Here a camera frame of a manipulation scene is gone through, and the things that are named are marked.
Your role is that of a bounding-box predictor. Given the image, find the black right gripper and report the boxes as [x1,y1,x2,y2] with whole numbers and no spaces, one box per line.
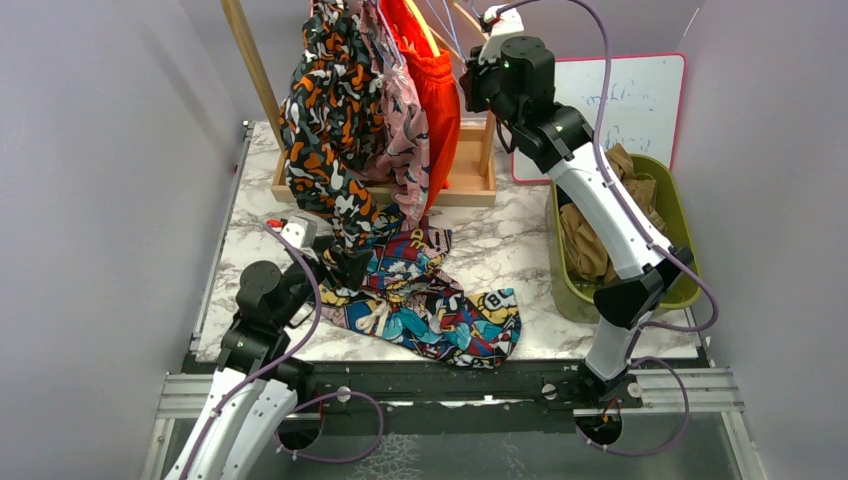
[460,43,523,134]

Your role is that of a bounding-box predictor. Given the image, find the colourful patterned shorts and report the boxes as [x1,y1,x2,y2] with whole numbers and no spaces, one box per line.
[321,206,522,369]

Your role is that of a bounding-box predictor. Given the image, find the cream wooden hanger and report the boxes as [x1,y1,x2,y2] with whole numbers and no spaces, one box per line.
[423,0,485,71]

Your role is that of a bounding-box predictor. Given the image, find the tan khaki shorts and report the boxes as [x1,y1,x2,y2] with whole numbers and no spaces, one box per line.
[557,144,666,284]

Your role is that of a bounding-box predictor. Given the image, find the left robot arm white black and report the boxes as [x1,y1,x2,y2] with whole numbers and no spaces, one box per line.
[165,237,337,479]

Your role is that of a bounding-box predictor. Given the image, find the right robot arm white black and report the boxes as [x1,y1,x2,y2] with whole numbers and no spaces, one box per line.
[460,34,694,407]

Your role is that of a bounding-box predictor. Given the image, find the pink patterned garment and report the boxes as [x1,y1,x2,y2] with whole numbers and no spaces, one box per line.
[359,1,430,229]

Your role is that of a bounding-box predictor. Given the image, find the wooden clothes rack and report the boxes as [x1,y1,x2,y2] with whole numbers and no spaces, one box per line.
[220,0,497,208]

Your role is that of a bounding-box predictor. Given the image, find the pink framed whiteboard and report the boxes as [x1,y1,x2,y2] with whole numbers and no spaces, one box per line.
[511,53,688,184]

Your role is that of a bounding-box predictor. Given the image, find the camouflage orange black garment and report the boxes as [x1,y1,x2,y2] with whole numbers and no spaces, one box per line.
[279,1,384,252]

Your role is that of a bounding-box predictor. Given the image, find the olive green plastic basket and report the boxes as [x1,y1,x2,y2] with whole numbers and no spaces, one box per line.
[546,153,701,324]

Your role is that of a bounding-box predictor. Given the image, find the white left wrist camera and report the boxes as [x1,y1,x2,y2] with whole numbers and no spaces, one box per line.
[265,215,318,260]

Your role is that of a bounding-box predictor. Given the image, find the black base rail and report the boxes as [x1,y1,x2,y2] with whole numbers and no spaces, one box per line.
[274,360,641,443]

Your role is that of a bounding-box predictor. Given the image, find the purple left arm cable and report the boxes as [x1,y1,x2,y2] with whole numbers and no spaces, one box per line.
[178,223,386,480]

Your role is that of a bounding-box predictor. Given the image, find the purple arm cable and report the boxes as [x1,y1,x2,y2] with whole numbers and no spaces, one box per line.
[178,223,386,480]
[486,0,720,458]

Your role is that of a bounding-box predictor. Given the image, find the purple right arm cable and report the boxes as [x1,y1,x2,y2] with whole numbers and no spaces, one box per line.
[486,0,720,458]

